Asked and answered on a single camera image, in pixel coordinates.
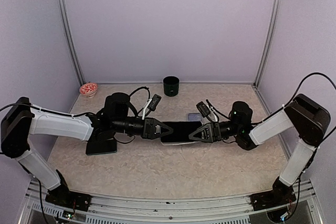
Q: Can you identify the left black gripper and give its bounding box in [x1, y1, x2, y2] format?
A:
[112, 116, 173, 139]

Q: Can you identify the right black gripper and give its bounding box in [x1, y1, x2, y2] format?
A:
[186, 120, 242, 142]

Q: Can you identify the black phone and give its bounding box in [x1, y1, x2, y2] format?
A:
[86, 140, 117, 156]
[160, 121, 203, 142]

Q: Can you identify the clear phone case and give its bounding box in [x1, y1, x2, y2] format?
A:
[160, 141, 200, 146]

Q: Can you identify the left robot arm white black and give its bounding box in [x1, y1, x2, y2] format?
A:
[1, 92, 173, 206]

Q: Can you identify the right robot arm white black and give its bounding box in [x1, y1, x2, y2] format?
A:
[188, 93, 331, 205]

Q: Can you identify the lavender phone case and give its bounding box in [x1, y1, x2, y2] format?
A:
[187, 113, 203, 122]

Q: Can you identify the black phone bottom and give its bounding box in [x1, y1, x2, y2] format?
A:
[86, 140, 117, 156]

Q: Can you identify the dark green mug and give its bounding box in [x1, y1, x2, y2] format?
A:
[163, 76, 180, 97]

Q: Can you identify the red white patterned bowl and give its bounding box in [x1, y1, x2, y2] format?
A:
[79, 82, 98, 98]

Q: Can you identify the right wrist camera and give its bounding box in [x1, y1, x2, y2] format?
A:
[196, 101, 219, 122]

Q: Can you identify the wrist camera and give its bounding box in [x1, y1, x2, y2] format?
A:
[196, 101, 219, 122]
[141, 94, 162, 120]

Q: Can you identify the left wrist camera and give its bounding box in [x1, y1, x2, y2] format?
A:
[141, 94, 162, 120]

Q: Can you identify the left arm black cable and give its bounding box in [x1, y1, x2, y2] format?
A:
[0, 86, 152, 156]

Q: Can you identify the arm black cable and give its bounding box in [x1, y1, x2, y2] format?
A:
[0, 86, 152, 156]
[206, 72, 336, 141]

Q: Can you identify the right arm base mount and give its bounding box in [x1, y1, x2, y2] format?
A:
[250, 191, 296, 211]

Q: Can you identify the front aluminium rail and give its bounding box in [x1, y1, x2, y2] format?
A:
[18, 180, 326, 223]

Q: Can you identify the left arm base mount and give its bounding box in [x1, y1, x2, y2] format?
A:
[45, 191, 92, 212]

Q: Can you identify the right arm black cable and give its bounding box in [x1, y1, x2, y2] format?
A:
[206, 72, 336, 141]

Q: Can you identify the left aluminium frame post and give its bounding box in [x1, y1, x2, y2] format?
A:
[58, 0, 86, 86]

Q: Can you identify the aluminium frame post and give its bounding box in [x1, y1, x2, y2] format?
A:
[254, 0, 281, 89]
[58, 0, 86, 86]

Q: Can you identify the right aluminium frame post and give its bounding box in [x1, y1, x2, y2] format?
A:
[254, 0, 281, 89]

